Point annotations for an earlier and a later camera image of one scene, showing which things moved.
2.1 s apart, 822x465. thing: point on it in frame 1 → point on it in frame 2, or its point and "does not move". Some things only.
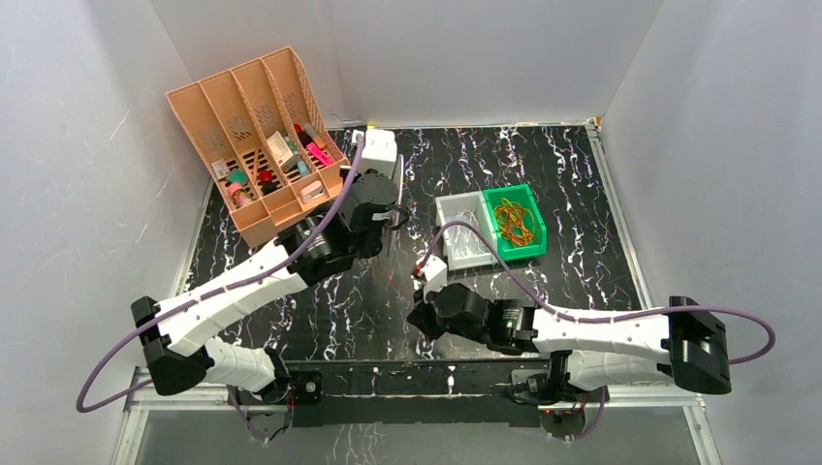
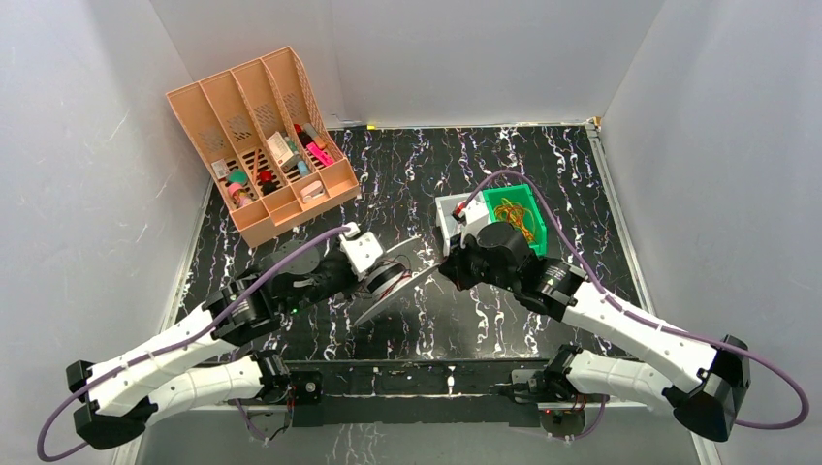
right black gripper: x=421 y=316 → x=455 y=265
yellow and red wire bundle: x=516 y=223 does not move
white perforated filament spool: x=397 y=176 → x=393 y=276
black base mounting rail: x=504 y=392 does not move
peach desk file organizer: x=266 y=134 does not move
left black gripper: x=391 y=214 → x=363 y=283
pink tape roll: x=239 y=195 does not move
